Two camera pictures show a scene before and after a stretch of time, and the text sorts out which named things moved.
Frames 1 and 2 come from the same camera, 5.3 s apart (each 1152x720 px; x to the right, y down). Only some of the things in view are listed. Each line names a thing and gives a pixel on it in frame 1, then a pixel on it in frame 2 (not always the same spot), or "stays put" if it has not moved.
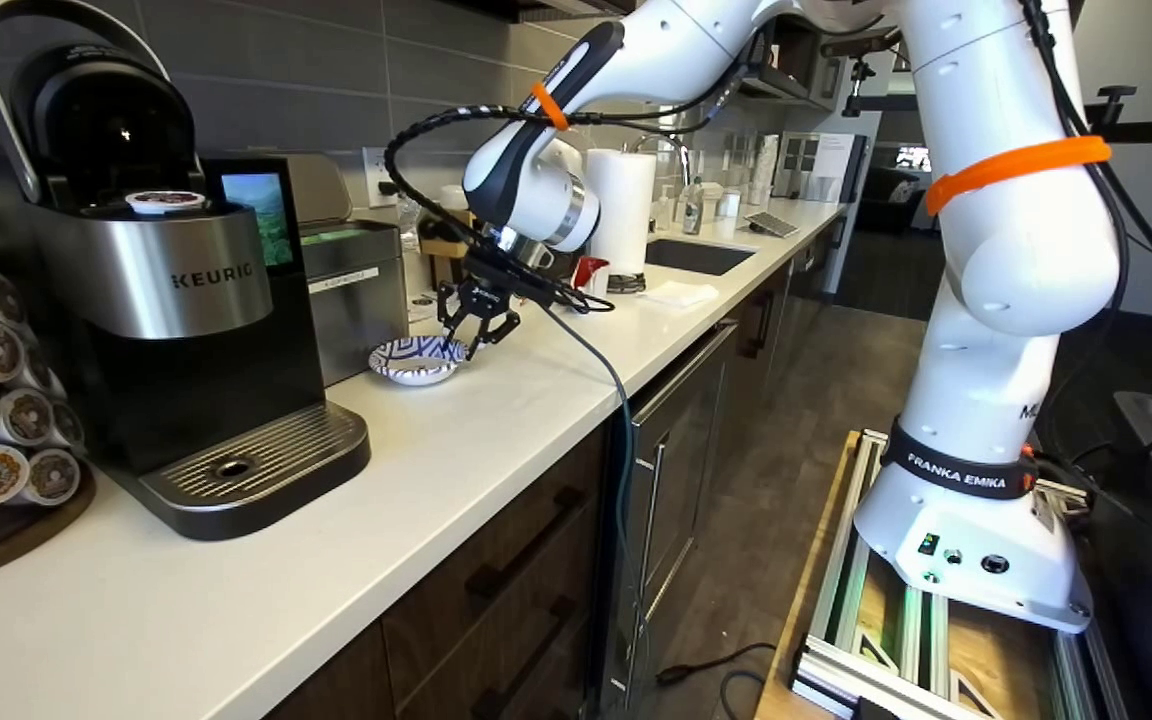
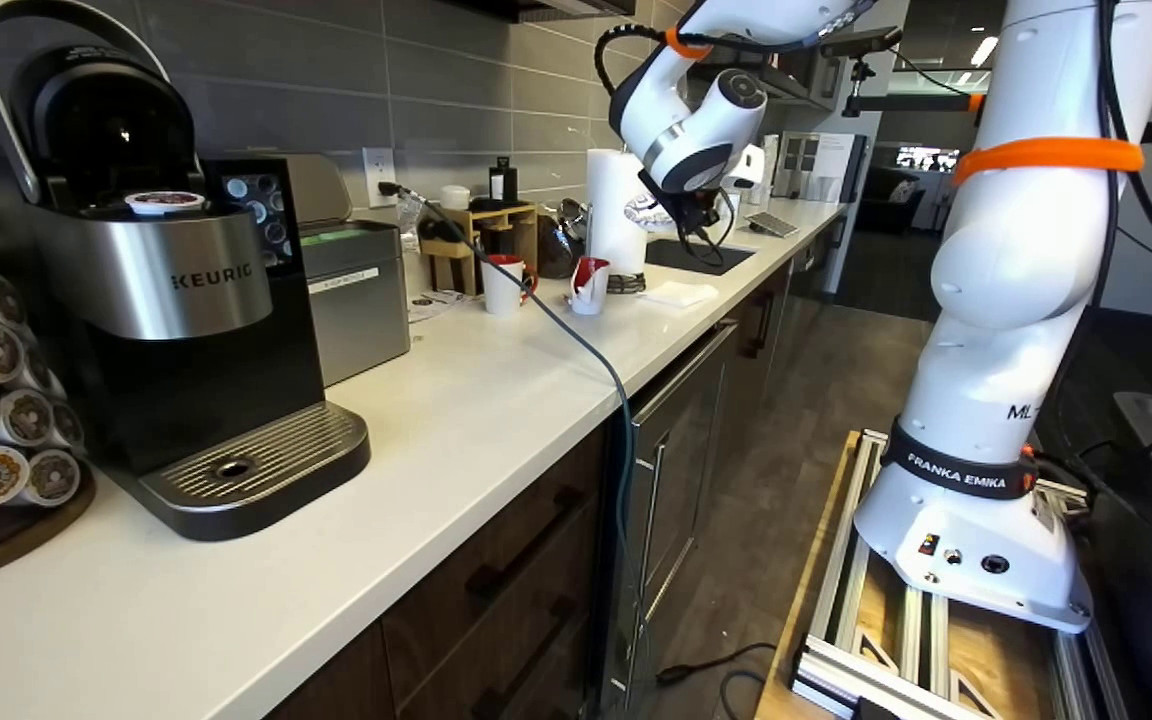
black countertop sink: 692,254 stays put
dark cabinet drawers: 570,615 stays put
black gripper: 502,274 -> 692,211
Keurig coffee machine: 168,280 stays put
